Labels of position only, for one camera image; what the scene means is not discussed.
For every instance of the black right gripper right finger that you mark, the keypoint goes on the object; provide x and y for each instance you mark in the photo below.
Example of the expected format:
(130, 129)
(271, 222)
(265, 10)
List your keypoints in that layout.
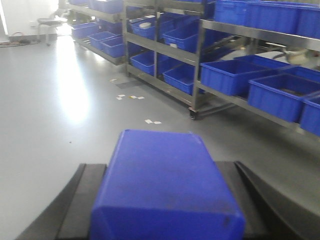
(269, 214)

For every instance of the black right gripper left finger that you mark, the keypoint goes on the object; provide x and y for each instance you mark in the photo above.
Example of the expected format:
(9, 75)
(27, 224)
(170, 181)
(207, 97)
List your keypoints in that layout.
(67, 217)

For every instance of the blue bottle-shaped part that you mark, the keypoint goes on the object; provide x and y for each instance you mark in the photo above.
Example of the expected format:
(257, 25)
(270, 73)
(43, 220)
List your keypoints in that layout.
(164, 186)

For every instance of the stainless steel shelf rack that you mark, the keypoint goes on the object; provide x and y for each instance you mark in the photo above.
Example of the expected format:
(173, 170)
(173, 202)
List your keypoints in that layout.
(284, 31)

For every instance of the far steel shelf rack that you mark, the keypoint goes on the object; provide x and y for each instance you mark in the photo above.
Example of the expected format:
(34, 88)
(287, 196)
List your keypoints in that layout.
(105, 24)

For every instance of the middle steel shelf rack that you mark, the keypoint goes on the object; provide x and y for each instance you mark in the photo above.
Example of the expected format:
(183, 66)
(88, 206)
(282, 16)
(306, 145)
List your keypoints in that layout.
(196, 100)

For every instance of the blue bin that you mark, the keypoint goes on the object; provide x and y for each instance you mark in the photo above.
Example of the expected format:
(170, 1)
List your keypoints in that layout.
(282, 94)
(231, 77)

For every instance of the blue bin lower edge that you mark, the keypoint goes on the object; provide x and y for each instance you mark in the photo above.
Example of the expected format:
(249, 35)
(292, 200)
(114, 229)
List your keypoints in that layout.
(310, 118)

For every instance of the blue bin lower near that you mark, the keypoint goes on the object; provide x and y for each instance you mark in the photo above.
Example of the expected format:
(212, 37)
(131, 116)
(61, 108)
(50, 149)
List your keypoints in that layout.
(231, 77)

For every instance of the blue bin middle rack floor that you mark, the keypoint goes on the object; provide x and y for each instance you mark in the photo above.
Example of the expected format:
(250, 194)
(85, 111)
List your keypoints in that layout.
(181, 77)

